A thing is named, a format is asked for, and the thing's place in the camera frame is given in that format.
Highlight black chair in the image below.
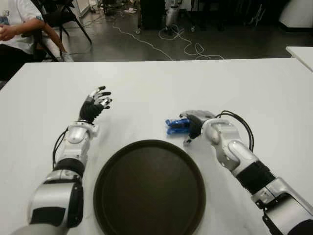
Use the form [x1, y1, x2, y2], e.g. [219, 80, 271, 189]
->
[41, 0, 93, 45]
[22, 31, 60, 63]

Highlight black wheeled stand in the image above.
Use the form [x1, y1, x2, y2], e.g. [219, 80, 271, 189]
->
[180, 0, 225, 33]

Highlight right arm black cables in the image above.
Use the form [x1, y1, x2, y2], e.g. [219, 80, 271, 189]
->
[216, 110, 254, 150]

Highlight white floor cable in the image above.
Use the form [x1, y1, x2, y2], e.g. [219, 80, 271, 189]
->
[158, 23, 224, 61]
[112, 16, 173, 61]

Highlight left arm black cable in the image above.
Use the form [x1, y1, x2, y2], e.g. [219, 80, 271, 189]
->
[52, 129, 69, 169]

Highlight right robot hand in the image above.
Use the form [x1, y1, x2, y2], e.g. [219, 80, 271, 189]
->
[179, 110, 216, 146]

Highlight blue Oreo packet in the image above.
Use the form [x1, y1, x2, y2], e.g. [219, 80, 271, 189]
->
[165, 117, 191, 136]

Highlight folded metal stand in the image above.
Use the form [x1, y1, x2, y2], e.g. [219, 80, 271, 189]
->
[249, 3, 267, 25]

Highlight person in white shirt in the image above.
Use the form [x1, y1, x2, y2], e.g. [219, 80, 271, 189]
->
[0, 0, 47, 81]

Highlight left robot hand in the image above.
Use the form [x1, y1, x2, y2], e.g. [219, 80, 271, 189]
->
[79, 85, 112, 124]

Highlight white pillar black base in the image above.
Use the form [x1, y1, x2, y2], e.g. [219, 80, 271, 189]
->
[278, 0, 313, 33]

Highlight white cabinet panel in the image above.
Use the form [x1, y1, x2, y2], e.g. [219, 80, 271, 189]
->
[73, 0, 93, 19]

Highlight black wheeled cabinet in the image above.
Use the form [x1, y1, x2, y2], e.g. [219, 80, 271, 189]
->
[135, 0, 167, 34]

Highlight white side table corner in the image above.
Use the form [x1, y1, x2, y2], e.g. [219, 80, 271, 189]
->
[285, 46, 313, 72]

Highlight dark round tray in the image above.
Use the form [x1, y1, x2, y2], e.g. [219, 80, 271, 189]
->
[93, 139, 206, 235]

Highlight silver standing robot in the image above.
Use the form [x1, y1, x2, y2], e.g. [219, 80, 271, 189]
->
[165, 0, 183, 32]

